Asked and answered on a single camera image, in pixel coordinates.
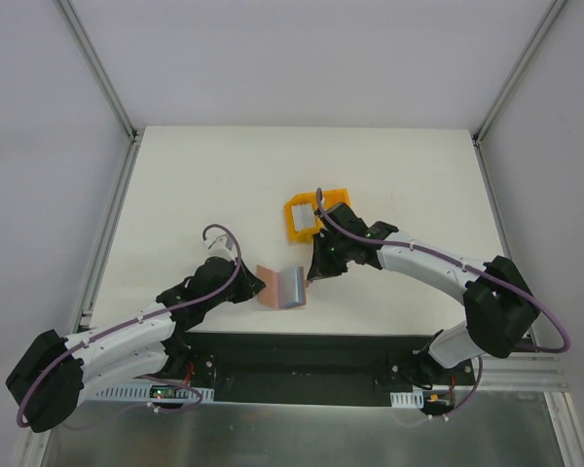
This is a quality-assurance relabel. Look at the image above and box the yellow plastic bin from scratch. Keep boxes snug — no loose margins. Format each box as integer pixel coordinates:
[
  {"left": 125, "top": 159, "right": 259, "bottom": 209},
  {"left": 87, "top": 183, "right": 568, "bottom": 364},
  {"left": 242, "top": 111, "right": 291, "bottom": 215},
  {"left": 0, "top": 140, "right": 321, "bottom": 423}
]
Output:
[{"left": 283, "top": 189, "right": 350, "bottom": 243}]

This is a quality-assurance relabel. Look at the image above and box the brown leather card holder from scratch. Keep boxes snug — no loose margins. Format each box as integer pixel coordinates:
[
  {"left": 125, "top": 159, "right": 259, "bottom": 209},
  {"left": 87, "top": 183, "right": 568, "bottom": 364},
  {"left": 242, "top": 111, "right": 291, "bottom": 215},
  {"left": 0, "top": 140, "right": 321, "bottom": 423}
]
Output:
[{"left": 256, "top": 265, "right": 311, "bottom": 310}]

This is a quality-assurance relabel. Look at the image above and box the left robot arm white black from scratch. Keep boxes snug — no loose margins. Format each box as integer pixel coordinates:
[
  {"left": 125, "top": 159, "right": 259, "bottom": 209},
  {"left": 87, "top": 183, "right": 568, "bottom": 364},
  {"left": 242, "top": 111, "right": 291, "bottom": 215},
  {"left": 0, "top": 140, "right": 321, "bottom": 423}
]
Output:
[{"left": 6, "top": 257, "right": 266, "bottom": 433}]

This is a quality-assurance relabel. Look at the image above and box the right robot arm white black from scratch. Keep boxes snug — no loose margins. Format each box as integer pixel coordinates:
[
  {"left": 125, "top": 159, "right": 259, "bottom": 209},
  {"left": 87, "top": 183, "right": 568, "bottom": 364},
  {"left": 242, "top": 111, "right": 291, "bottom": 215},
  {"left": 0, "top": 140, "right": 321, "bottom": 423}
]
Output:
[{"left": 307, "top": 202, "right": 539, "bottom": 384}]

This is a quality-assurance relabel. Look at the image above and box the stack of silver cards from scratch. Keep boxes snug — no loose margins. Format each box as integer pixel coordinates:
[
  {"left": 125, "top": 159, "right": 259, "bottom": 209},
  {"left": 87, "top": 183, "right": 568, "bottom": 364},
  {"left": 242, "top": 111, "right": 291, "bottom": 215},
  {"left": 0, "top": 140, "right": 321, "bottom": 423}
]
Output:
[{"left": 291, "top": 203, "right": 316, "bottom": 233}]

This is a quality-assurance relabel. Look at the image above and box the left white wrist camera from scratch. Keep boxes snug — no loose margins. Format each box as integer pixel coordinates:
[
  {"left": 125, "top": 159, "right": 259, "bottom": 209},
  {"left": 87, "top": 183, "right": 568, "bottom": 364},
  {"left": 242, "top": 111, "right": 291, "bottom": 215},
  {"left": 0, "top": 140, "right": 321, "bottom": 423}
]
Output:
[{"left": 202, "top": 233, "right": 237, "bottom": 261}]

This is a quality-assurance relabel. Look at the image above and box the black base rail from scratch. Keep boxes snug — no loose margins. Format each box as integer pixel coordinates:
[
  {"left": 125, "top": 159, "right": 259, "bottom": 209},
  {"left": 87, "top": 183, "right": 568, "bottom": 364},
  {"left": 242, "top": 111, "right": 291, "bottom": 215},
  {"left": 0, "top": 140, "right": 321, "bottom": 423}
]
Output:
[{"left": 154, "top": 333, "right": 475, "bottom": 407}]

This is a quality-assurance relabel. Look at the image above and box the left white cable duct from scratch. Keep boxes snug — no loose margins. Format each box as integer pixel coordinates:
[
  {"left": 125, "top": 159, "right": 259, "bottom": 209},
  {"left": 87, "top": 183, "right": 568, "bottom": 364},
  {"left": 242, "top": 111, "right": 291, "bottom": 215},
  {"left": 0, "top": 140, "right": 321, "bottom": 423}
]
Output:
[{"left": 90, "top": 382, "right": 214, "bottom": 404}]

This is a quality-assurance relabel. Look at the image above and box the white cable duct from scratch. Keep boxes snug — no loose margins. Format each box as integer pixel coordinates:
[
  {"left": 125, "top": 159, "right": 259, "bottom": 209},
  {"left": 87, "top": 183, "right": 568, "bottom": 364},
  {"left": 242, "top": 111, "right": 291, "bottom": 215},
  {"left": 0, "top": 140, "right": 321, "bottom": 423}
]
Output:
[
  {"left": 389, "top": 391, "right": 424, "bottom": 410},
  {"left": 90, "top": 382, "right": 214, "bottom": 404}
]

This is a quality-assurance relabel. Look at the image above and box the right white cable duct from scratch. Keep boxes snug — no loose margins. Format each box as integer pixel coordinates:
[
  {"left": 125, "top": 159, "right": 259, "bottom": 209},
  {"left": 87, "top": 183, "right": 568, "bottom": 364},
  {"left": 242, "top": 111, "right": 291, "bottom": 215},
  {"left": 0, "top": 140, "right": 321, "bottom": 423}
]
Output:
[{"left": 389, "top": 391, "right": 424, "bottom": 410}]

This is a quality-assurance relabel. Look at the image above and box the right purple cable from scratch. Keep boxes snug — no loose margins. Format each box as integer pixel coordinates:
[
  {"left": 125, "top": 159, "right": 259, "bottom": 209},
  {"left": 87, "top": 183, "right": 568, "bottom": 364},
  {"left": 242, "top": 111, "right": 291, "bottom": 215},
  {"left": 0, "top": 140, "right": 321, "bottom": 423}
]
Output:
[{"left": 313, "top": 187, "right": 570, "bottom": 354}]

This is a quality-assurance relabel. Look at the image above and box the left aluminium frame post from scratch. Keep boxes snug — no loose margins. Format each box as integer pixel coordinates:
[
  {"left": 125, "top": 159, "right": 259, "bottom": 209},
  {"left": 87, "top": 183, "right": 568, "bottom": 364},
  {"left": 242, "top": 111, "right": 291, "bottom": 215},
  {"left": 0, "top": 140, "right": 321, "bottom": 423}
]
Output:
[{"left": 53, "top": 0, "right": 145, "bottom": 142}]

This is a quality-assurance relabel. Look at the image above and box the aluminium frame post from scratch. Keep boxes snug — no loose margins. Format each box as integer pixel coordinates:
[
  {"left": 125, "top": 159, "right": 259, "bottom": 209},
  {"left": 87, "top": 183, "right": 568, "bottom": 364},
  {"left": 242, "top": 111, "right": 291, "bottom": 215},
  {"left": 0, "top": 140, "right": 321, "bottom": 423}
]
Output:
[
  {"left": 53, "top": 0, "right": 145, "bottom": 142},
  {"left": 472, "top": 0, "right": 570, "bottom": 147}
]

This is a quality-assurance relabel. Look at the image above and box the right aluminium frame post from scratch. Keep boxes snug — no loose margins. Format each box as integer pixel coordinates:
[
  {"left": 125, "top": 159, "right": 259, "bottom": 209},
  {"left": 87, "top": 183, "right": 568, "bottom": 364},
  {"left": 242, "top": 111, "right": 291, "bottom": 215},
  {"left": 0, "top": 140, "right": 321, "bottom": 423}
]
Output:
[{"left": 472, "top": 0, "right": 570, "bottom": 147}]

